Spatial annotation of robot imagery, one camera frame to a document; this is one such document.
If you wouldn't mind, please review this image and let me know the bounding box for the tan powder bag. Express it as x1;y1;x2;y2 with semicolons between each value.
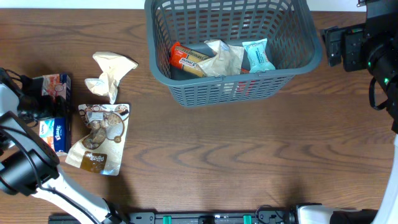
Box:
85;52;139;105

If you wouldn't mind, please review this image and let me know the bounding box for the light blue snack packet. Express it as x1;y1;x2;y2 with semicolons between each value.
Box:
242;39;275;73

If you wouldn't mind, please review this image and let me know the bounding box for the white plastic bag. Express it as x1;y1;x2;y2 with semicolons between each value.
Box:
197;39;245;77

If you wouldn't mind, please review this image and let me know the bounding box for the orange spaghetti pasta packet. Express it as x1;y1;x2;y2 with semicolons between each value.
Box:
169;42;215;77

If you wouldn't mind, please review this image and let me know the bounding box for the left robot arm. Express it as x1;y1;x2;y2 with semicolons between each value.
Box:
1;68;130;223

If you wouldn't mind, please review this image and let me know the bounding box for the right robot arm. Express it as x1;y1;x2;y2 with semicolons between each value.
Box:
284;1;397;224

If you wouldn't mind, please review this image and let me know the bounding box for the beige cookie pouch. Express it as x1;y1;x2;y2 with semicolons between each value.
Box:
65;104;130;176

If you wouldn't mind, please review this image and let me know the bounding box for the grey plastic slotted basket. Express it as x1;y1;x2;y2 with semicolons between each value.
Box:
144;0;322;108

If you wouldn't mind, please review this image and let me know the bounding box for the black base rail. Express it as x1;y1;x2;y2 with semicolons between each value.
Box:
48;205;312;224

